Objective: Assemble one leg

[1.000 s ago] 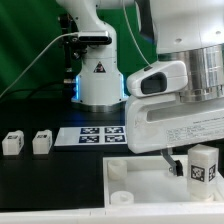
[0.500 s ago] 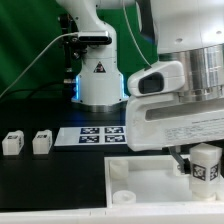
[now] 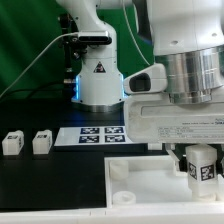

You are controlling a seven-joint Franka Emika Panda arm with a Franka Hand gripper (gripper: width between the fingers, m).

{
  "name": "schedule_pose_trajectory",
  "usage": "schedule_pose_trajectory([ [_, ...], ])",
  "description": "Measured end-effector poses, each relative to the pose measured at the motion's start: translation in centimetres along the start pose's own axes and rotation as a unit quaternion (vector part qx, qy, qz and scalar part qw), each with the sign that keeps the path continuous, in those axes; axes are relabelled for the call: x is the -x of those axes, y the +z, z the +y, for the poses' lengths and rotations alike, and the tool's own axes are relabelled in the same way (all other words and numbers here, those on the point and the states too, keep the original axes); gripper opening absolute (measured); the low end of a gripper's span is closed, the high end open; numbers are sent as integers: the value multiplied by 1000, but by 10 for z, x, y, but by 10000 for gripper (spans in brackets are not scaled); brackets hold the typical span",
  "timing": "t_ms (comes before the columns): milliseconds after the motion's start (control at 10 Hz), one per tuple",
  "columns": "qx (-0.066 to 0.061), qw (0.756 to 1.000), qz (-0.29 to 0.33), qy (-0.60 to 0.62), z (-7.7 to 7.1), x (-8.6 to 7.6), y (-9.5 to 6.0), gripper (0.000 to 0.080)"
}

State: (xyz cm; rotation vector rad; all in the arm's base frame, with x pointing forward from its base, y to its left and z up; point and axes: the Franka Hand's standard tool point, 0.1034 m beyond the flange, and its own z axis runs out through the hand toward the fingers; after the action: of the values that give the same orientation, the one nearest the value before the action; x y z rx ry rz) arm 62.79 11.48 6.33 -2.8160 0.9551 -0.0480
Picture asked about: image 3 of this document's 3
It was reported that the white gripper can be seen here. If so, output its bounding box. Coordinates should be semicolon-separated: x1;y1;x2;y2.
124;94;224;176

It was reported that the white square table top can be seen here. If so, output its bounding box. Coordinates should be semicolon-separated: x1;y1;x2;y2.
103;153;224;208

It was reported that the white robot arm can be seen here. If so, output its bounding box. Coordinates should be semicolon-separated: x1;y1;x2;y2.
56;0;224;144

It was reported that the white sheet with tags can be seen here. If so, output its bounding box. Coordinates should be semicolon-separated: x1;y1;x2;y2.
55;126;132;146

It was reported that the white front rail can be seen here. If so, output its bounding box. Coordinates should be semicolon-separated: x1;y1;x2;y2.
0;203;224;224

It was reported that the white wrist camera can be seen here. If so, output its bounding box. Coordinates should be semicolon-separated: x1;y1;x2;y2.
123;63;168;94

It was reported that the grey cable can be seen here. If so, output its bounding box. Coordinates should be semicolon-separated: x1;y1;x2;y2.
0;32;80;100

